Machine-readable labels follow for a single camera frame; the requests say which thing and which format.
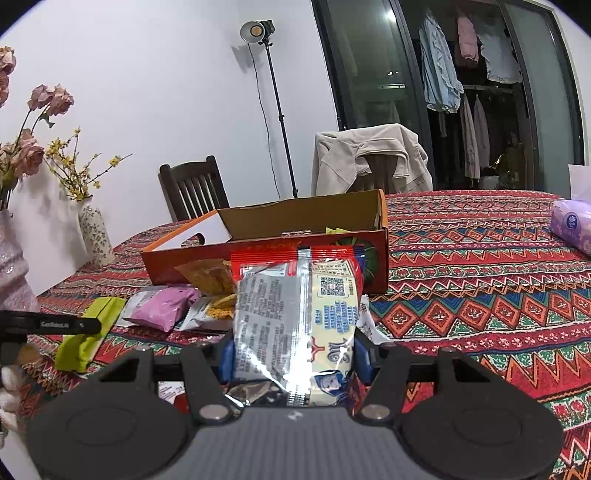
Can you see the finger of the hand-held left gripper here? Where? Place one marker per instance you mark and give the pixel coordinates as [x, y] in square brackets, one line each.
[90, 325]

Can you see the beige jacket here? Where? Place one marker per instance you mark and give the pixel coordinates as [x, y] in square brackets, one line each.
[341, 157]

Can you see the small white snack packet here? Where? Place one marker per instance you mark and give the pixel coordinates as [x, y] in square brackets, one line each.
[171, 391]

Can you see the studio light on stand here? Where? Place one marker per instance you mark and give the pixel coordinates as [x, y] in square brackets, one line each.
[254, 30]

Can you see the small floral ceramic vase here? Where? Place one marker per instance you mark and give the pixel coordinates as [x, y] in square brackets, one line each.
[94, 235]

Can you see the dark wooden chair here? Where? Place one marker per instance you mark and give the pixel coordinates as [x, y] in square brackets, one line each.
[378, 175]
[194, 189]

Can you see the large pink textured vase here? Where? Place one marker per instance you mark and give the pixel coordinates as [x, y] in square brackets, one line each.
[14, 267]

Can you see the lilac hanging garment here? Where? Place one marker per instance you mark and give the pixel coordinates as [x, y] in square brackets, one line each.
[482, 138]

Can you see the yellow flower branches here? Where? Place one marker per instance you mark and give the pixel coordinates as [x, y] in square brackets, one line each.
[76, 177]

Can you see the silver blue-print snack packet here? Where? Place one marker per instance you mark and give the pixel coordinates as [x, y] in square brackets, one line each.
[286, 323]

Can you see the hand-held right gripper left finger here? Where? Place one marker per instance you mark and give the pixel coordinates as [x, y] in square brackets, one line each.
[203, 392]

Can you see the dark sliding glass door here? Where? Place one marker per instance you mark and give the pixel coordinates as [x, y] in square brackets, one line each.
[364, 60]

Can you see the white pot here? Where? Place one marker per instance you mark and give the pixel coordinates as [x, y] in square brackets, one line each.
[489, 182]

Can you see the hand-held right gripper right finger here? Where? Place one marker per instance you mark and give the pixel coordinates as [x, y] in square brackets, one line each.
[390, 387]

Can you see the light blue hanging shirt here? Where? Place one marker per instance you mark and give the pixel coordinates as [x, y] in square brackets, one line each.
[438, 69]

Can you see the purple tissue pack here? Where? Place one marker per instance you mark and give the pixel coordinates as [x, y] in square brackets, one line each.
[572, 226]

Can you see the pink hanging jacket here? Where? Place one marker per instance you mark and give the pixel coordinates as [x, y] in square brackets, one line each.
[466, 44]

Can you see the orange snack packet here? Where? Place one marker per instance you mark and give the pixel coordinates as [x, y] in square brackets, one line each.
[205, 277]

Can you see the beige hanging garment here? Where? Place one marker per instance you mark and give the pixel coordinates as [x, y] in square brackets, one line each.
[468, 143]

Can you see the pink snack packet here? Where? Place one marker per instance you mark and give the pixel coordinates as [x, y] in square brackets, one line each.
[164, 309]

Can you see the white hanging shirt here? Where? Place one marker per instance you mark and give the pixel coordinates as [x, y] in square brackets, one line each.
[501, 57]

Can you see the white yellow-print snack packet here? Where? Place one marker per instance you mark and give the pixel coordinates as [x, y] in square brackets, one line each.
[207, 314]

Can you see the orange cardboard box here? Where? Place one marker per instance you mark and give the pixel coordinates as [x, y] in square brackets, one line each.
[166, 267]

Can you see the silver white snack packet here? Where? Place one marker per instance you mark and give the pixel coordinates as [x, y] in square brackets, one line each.
[371, 323]

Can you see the dried pink roses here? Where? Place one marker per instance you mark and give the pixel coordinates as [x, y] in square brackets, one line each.
[27, 152]

